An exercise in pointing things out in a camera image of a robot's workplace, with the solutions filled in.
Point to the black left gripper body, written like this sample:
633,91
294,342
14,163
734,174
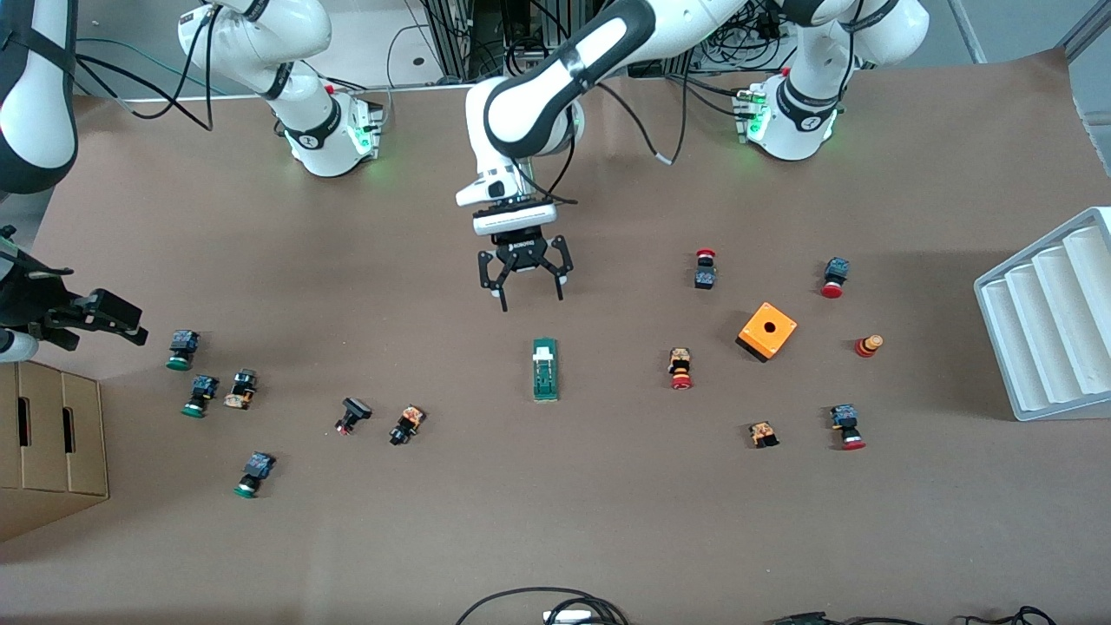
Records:
522,246

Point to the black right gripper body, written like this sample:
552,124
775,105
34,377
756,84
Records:
33,300

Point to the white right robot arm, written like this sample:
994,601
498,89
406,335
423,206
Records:
260,35

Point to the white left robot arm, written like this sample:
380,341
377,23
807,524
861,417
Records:
608,35

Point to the green push button blue block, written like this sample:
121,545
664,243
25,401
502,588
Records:
180,350
253,474
200,396

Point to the brown cardboard box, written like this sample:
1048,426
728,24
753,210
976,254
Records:
52,434

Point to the red button black block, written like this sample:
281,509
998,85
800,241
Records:
705,270

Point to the red emergency stop orange block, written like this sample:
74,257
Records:
680,368

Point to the black selector orange contact block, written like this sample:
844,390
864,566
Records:
406,424

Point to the black square push button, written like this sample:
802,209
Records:
352,415

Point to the small orange contact block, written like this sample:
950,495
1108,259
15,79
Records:
763,434

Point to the red push button blue block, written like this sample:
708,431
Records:
834,278
846,426

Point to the red yellow mushroom button head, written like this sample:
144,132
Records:
868,345

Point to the small white device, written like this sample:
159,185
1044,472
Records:
568,617

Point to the white slotted tray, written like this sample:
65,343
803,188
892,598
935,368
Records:
1041,347

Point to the black switch orange contact block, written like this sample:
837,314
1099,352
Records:
241,389

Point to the orange button enclosure box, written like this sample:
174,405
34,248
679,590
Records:
767,331

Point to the aluminium frame rack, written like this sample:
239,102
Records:
456,35

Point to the grey aluminium post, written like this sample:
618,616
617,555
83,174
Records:
1089,26

